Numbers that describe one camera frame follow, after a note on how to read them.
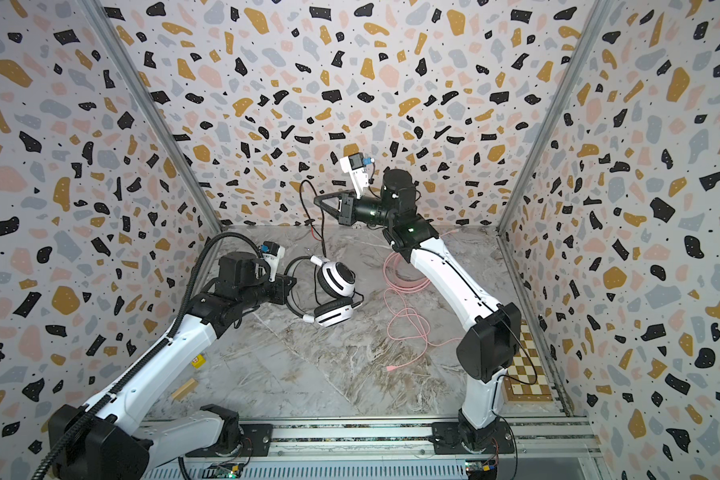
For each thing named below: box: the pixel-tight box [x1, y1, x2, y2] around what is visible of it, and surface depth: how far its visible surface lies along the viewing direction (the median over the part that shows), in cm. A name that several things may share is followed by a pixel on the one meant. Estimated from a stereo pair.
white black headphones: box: [283, 255, 362, 328], surface depth 71 cm
